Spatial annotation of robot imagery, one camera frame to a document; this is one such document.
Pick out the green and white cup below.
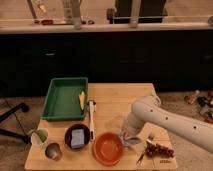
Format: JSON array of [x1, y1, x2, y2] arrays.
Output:
[[29, 129, 48, 147]]

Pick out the dark brown bowl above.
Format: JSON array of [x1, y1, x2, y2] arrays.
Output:
[[64, 124, 90, 150]]

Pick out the bunch of red grapes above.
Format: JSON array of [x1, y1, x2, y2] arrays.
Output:
[[145, 144, 174, 158]]

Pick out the metal fork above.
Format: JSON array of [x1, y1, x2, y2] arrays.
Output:
[[135, 133, 155, 166]]

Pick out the orange bowl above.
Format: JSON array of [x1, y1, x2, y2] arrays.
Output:
[[92, 132, 123, 166]]

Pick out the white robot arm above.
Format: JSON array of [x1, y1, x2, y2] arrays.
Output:
[[121, 94, 213, 153]]

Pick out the blue-grey towel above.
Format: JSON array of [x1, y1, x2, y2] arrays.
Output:
[[121, 137, 142, 146]]

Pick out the yellow banana piece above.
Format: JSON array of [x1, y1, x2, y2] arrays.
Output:
[[79, 91, 85, 110]]

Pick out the blue sponge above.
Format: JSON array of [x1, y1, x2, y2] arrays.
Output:
[[71, 129, 84, 149]]

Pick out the black office chair base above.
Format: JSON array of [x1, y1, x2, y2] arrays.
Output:
[[0, 103, 30, 144]]

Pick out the green plastic tray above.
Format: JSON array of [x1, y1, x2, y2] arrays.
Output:
[[41, 77, 88, 121]]

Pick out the small metal cup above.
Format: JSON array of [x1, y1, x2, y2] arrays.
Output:
[[45, 143, 62, 161]]

